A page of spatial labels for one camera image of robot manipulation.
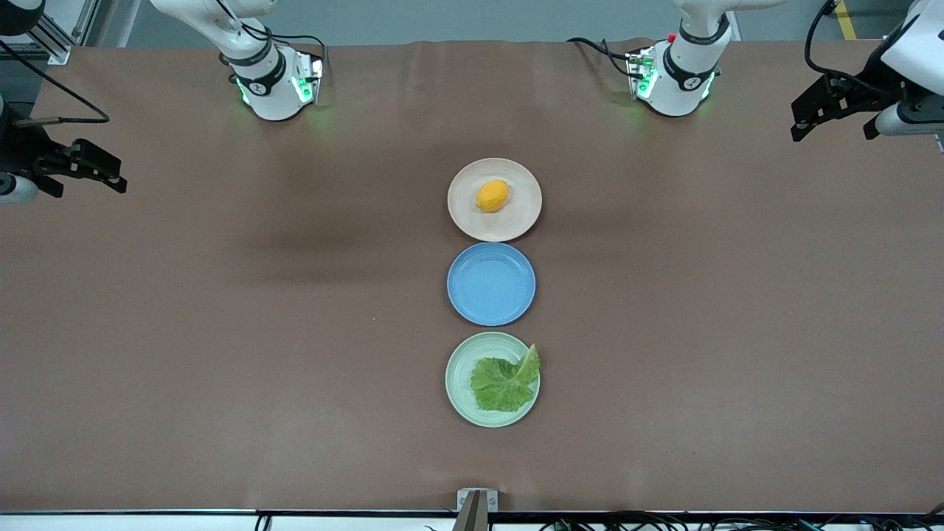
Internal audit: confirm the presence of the yellow lemon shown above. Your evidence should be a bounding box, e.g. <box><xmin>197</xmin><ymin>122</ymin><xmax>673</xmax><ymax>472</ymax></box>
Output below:
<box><xmin>476</xmin><ymin>179</ymin><xmax>510</xmax><ymax>213</ymax></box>

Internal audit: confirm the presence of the green lettuce leaf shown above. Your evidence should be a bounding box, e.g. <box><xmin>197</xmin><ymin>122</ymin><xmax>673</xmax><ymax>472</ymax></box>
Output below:
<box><xmin>471</xmin><ymin>344</ymin><xmax>541</xmax><ymax>413</ymax></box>

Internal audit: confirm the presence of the brown table cover sheet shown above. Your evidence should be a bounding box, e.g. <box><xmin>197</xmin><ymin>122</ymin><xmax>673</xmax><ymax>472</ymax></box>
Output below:
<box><xmin>0</xmin><ymin>38</ymin><xmax>944</xmax><ymax>513</ymax></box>

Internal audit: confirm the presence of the beige round plate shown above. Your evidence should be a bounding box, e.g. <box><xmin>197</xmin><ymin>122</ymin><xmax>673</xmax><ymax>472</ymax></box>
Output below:
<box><xmin>448</xmin><ymin>157</ymin><xmax>543</xmax><ymax>243</ymax></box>

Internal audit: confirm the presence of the blue round plate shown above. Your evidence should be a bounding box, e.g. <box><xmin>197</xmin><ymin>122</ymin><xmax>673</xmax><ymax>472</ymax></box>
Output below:
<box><xmin>447</xmin><ymin>243</ymin><xmax>537</xmax><ymax>327</ymax></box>

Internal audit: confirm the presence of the pale green round plate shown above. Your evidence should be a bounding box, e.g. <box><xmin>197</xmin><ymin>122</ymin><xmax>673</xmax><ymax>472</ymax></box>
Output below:
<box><xmin>445</xmin><ymin>332</ymin><xmax>541</xmax><ymax>428</ymax></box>

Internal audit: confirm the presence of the black left arm gripper cable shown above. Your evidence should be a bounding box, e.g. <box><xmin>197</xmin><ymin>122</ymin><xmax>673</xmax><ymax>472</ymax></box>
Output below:
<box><xmin>805</xmin><ymin>0</ymin><xmax>889</xmax><ymax>97</ymax></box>

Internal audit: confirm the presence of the aluminium frame profile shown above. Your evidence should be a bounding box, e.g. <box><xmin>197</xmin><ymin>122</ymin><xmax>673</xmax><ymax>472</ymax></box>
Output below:
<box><xmin>29</xmin><ymin>0</ymin><xmax>100</xmax><ymax>66</ymax></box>

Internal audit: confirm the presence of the black left arm base cable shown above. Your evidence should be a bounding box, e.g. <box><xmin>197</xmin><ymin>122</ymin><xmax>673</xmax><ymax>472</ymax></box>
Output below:
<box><xmin>566</xmin><ymin>37</ymin><xmax>636</xmax><ymax>78</ymax></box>

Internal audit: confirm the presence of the black arm base cable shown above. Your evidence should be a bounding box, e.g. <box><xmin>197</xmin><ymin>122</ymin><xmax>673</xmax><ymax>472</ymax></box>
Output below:
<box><xmin>218</xmin><ymin>0</ymin><xmax>330</xmax><ymax>74</ymax></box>
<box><xmin>566</xmin><ymin>37</ymin><xmax>636</xmax><ymax>78</ymax></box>

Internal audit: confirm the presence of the black right arm base cable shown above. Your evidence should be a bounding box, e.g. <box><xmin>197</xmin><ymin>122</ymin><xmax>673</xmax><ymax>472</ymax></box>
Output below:
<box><xmin>218</xmin><ymin>0</ymin><xmax>330</xmax><ymax>74</ymax></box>

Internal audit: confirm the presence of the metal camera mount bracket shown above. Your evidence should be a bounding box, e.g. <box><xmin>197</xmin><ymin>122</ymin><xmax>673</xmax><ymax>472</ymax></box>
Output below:
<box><xmin>454</xmin><ymin>488</ymin><xmax>499</xmax><ymax>531</ymax></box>

